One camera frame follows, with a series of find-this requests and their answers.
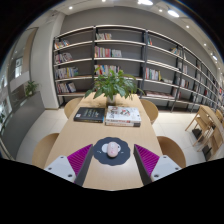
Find green plant in white pot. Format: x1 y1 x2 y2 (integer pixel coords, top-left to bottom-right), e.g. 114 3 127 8
84 69 144 104

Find pale pink computer mouse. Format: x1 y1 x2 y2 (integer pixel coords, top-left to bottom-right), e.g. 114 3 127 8
106 141 122 158

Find small green background plant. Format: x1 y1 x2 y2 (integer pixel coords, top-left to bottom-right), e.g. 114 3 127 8
24 79 39 98

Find open-frame wooden chair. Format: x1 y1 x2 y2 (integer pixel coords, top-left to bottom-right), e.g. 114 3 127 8
184 104 224 161

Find grey bookshelf unit with books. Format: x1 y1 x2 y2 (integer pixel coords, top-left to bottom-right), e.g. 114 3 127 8
52 24 224 114

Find ceiling lights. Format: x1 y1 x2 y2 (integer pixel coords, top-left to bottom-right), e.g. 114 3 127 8
68 0 219 61

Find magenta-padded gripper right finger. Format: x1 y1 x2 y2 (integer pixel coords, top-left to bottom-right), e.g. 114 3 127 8
133 143 183 185

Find white book with orange spine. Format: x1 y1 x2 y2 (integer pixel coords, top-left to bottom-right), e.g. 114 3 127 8
105 119 141 128

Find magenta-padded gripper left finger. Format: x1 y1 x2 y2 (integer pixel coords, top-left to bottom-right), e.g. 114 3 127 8
43 143 94 187

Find black hardcover book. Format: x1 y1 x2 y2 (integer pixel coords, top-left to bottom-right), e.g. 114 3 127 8
73 106 106 124

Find white illustrated thick book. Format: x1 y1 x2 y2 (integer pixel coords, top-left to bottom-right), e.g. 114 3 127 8
105 105 142 124

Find dark cloud-shaped mouse pad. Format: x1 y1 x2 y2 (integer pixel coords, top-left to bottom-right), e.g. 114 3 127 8
93 136 132 167

